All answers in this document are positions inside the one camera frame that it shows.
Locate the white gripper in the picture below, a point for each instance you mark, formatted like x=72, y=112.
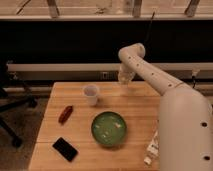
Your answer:
x=125, y=76

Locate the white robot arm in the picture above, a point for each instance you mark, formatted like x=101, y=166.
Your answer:
x=185, y=132

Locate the green bowl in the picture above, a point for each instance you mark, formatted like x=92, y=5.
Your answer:
x=109, y=129

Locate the wooden table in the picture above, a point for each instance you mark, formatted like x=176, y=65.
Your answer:
x=137, y=103

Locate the red brown oblong object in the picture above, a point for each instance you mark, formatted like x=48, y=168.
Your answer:
x=65, y=114

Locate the white plastic bottle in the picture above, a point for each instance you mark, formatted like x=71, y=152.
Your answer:
x=152, y=150

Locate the black smartphone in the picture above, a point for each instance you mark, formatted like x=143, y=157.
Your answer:
x=65, y=149

